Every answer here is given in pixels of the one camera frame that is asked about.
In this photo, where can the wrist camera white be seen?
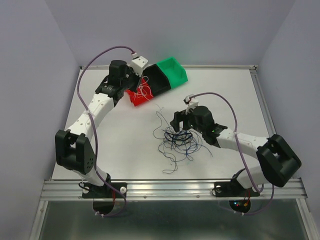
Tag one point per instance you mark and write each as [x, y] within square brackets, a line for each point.
[139, 64]
[191, 101]

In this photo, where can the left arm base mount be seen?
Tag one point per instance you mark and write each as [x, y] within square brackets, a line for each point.
[90, 191]

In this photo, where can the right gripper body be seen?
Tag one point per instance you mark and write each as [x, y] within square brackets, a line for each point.
[189, 121]

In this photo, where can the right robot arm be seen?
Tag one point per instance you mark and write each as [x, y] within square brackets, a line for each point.
[277, 161]

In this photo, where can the aluminium front rail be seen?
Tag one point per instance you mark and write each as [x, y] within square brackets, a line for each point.
[157, 190]

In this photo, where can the red plastic bin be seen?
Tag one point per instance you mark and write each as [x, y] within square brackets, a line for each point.
[144, 93]

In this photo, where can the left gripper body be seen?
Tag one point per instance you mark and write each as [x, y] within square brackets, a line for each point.
[132, 80]

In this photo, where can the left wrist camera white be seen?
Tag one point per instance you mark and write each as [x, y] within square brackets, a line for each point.
[139, 64]

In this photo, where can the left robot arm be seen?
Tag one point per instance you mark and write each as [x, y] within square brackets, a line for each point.
[73, 148]

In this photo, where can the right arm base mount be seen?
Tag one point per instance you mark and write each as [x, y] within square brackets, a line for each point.
[228, 189]

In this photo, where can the green plastic bin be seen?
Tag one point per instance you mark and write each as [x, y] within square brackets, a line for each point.
[173, 70]

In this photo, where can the black plastic bin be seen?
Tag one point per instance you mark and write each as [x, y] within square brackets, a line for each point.
[157, 80]

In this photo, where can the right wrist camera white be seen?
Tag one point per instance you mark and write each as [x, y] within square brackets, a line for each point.
[191, 101]

